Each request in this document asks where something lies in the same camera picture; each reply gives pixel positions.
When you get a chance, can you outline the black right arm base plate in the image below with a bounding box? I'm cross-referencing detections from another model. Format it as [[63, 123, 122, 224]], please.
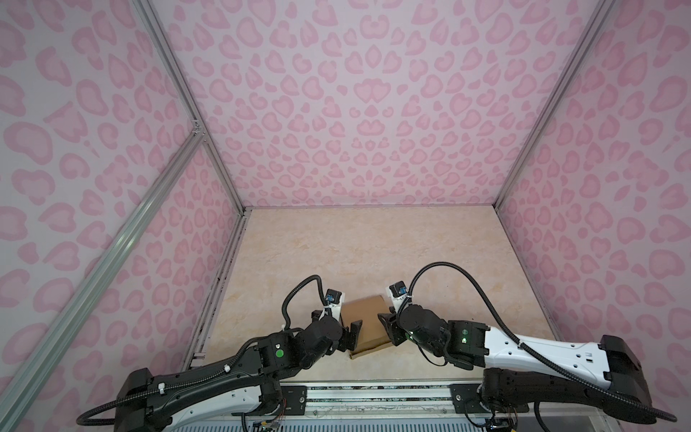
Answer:
[[448, 383, 529, 416]]

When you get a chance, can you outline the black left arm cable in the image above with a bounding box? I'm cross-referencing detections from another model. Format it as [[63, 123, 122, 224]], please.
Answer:
[[281, 274, 328, 331]]

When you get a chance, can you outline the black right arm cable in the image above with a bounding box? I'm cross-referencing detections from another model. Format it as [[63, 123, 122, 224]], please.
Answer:
[[407, 261, 678, 424]]

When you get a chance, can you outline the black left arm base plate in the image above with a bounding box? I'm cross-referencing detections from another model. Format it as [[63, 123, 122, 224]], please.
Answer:
[[272, 385, 308, 417]]

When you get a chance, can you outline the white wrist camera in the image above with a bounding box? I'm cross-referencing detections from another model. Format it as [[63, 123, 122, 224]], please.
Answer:
[[388, 281, 412, 313], [321, 289, 344, 321]]

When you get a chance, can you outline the aluminium corner post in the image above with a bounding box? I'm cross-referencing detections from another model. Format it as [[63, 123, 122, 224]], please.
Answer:
[[493, 0, 619, 213], [131, 0, 246, 215]]

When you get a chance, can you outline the aluminium diagonal frame bar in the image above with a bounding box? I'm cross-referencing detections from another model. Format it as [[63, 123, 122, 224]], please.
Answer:
[[0, 129, 205, 428]]

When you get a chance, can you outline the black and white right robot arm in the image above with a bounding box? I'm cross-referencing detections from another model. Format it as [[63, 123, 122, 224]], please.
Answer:
[[378, 304, 657, 425]]

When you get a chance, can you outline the aluminium right corner post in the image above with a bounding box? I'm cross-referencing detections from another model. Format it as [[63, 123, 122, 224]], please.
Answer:
[[493, 0, 619, 213]]

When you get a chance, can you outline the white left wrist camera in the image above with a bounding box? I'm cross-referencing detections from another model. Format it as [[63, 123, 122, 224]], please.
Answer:
[[321, 289, 344, 321]]

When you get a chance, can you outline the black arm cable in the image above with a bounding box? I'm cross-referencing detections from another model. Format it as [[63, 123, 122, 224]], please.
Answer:
[[281, 274, 328, 331], [407, 261, 678, 424]]

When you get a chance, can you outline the aluminium left corner post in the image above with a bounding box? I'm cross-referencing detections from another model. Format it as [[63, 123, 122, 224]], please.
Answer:
[[131, 0, 246, 215]]

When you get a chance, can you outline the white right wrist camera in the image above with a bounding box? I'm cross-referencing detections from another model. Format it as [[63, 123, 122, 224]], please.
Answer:
[[388, 281, 412, 313]]

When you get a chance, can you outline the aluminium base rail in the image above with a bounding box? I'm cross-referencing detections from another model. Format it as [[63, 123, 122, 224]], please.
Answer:
[[142, 377, 624, 432]]

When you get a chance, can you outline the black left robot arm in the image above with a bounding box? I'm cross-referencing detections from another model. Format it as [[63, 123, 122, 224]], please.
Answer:
[[114, 316, 363, 431]]

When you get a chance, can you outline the brown cardboard box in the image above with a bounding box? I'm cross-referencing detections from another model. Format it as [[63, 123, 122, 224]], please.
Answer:
[[341, 295, 392, 360]]

